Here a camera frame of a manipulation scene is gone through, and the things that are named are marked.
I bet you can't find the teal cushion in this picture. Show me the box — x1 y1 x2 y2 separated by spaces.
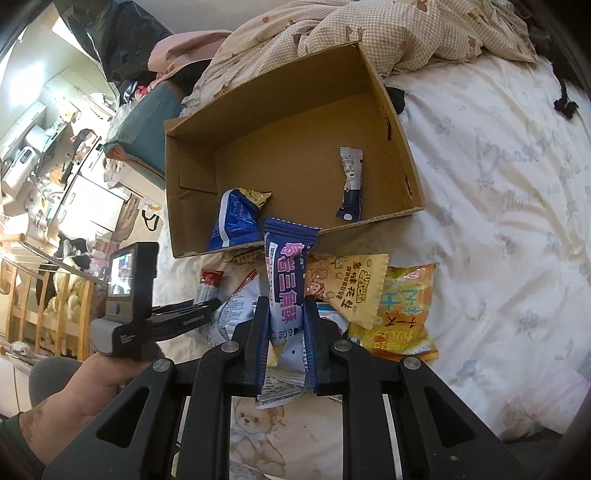
103 80 183 189

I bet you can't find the beige checkered duvet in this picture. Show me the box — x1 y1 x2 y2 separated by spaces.
181 0 537 116

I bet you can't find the orange yellow cheese snack bag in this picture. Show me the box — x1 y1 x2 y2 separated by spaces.
348 263 439 362

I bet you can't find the white blue snack bag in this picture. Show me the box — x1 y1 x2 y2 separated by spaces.
208 269 260 347

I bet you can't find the navy pink-lettered snack bar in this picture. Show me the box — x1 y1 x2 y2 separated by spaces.
261 217 323 347

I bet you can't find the white red wafer bar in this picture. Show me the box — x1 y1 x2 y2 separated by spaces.
256 353 307 410

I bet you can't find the pink floral pillow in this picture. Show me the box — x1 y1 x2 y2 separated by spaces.
502 367 590 440

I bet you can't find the pink cloth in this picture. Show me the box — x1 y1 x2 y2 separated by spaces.
147 30 231 89

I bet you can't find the person's left hand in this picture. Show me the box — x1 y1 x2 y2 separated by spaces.
19 353 150 465

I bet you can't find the white red snack bag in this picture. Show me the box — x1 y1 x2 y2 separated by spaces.
194 269 223 304

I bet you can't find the white navy slim snack packet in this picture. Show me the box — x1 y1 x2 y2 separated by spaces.
335 147 363 222

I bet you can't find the blue gold snack packet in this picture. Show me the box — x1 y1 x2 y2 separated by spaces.
207 188 273 251

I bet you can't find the white floral bed sheet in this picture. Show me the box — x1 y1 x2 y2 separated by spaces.
153 53 590 447

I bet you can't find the yellow peanut snack packet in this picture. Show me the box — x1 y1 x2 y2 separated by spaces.
305 254 390 329

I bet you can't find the dark sock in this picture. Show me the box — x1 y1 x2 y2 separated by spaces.
386 86 406 115

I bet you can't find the brown cardboard box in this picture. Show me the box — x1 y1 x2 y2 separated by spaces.
164 43 425 258

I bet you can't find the black tasselled garment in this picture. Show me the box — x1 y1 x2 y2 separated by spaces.
528 24 579 120

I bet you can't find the black plastic bag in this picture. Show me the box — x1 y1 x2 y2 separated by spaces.
54 0 172 91

